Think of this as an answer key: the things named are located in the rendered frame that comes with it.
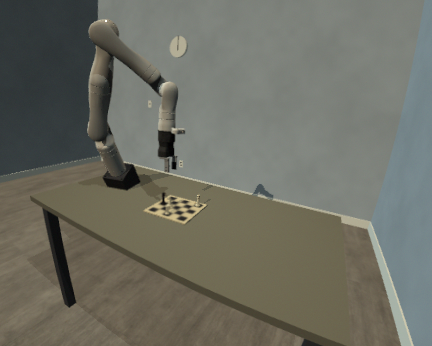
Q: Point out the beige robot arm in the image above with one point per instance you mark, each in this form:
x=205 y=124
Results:
x=103 y=34

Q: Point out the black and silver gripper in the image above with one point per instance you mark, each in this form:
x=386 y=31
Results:
x=166 y=140

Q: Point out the chessboard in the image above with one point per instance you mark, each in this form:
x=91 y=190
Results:
x=182 y=210

